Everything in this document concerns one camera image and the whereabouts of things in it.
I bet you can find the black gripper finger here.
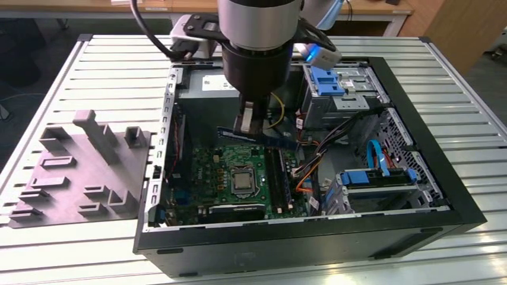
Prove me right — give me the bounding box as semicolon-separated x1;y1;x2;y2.
254;99;270;131
232;100;258;136

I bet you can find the grey power supply unit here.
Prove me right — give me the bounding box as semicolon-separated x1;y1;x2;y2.
172;68;254;147

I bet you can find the CPU socket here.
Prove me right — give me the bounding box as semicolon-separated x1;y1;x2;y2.
228;164;261;199

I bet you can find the green motherboard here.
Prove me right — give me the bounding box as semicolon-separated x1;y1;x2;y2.
164;143;316;223

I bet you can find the blue drive latch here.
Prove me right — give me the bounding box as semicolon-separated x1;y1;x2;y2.
310;65;345;97

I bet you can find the silver CPU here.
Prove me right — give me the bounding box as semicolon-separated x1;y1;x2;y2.
230;172;257;191

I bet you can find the metal drive cage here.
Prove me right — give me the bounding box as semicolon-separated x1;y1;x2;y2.
302;62;393;129

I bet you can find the black graphics card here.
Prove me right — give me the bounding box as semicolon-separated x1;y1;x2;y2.
197;202;266;224

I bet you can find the blue disk carrier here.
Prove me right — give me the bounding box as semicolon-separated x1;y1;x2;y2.
338;167;417;187

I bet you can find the metal disk bay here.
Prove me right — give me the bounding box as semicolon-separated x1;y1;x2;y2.
334;169;452;214

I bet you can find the black PC case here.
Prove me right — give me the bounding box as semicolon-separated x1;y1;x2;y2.
131;55;486;278

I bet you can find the grey parts rack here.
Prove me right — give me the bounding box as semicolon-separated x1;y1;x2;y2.
6;109;157;229

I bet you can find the wooden desk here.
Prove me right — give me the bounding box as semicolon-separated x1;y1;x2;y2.
0;0;414;38

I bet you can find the wooden cabinet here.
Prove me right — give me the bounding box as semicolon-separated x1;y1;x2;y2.
397;0;507;77

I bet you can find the yellow wire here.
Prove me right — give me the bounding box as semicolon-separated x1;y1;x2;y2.
268;91;286;130

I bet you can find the small white wrist camera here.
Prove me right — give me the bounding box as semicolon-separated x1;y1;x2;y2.
296;43;342;71

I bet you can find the black cable bundle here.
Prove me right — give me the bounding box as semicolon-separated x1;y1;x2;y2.
292;107;386;179

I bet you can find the red wire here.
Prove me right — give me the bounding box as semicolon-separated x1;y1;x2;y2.
164;118;180;182

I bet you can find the black camera bracket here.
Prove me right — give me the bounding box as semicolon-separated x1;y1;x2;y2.
184;13;226;42

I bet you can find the orange wire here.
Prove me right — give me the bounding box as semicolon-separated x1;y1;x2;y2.
294;161;322;194

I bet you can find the blue flat data cable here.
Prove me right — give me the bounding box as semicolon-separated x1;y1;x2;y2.
365;138;392;178

